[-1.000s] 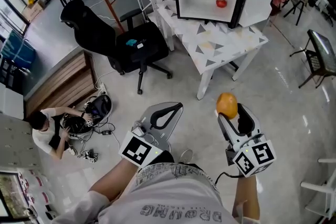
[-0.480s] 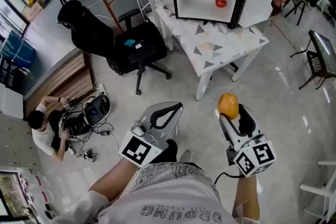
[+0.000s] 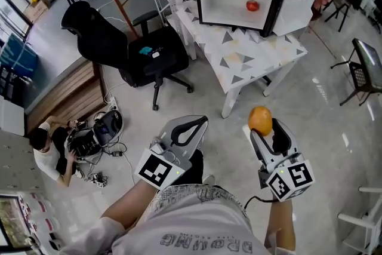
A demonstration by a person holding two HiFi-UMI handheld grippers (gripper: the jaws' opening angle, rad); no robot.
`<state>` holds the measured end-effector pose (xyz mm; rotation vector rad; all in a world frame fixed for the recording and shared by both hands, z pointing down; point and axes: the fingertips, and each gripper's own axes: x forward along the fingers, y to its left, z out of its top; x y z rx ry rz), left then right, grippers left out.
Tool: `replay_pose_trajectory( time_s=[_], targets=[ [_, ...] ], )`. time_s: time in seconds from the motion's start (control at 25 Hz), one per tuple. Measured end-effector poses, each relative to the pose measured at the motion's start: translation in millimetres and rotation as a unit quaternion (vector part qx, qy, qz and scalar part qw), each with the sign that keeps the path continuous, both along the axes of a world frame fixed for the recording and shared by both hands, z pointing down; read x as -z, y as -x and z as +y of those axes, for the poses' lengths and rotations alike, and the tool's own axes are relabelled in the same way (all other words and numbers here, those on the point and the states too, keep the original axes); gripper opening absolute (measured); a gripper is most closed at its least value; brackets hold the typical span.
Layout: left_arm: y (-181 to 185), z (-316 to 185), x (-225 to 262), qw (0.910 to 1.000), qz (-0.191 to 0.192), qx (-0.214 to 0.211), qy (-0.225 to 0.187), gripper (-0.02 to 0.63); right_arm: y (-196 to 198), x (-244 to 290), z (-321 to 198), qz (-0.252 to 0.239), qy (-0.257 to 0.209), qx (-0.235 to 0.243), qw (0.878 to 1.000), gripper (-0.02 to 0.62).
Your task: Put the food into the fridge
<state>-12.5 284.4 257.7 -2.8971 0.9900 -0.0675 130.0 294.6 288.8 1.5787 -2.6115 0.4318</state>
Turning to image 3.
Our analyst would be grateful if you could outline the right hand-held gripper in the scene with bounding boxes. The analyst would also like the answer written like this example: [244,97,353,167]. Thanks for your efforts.
[249,118,316,203]

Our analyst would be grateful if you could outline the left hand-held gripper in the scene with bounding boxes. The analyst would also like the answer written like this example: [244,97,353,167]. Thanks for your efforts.
[134,115,209,191]

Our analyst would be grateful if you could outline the round orange fruit food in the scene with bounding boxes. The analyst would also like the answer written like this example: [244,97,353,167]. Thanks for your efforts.
[248,106,273,137]

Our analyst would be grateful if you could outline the person's left forearm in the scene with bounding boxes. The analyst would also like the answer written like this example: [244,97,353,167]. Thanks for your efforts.
[100,179,162,231]

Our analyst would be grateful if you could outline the person's right forearm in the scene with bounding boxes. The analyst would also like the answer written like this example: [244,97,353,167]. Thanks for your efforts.
[263,198,297,249]

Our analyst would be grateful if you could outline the person's black trousers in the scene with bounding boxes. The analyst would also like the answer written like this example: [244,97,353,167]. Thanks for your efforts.
[177,149,205,186]

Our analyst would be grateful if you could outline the white and black robot head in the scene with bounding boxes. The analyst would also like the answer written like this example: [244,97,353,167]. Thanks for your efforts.
[66,109,124,162]

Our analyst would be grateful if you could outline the white table triangle pattern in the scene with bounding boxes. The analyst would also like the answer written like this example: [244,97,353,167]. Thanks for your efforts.
[165,5,309,119]

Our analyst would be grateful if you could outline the person's white printed shirt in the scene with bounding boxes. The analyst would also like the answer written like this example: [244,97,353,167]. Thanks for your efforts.
[59,183,279,255]

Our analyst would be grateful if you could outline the small marker block on floor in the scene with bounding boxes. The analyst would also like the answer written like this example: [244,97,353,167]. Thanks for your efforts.
[94,176,109,189]

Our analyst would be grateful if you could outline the black office chair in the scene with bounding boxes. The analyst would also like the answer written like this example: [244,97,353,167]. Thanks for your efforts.
[60,1,194,112]

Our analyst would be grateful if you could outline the black metal side chair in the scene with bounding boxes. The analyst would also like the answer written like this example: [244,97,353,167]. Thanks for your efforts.
[330,38,382,107]

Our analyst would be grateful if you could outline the white plastic chair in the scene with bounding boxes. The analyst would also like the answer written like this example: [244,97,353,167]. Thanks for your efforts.
[337,186,382,255]

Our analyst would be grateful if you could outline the brown wooden platform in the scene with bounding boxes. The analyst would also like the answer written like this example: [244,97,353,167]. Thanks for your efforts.
[25,60,109,133]

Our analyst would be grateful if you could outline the blue box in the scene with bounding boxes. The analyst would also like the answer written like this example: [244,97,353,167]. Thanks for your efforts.
[0,33,39,79]

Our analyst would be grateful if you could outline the brown cardboard box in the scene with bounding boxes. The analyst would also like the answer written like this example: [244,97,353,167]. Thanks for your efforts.
[24,0,50,22]

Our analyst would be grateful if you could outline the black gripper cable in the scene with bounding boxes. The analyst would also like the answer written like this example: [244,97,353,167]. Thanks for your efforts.
[244,195,279,209]

